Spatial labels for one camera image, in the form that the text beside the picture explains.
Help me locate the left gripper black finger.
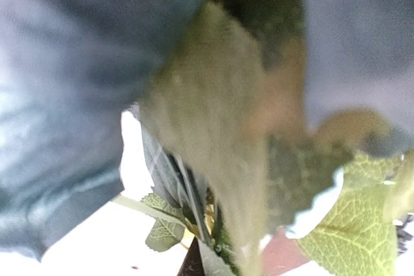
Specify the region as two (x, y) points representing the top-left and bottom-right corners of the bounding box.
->
(177, 237), (204, 276)

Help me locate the blue hydrangea flower stem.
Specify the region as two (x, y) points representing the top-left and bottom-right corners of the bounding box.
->
(1, 0), (413, 275)

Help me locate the pink vase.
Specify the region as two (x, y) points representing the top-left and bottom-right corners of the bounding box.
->
(260, 227), (311, 275)

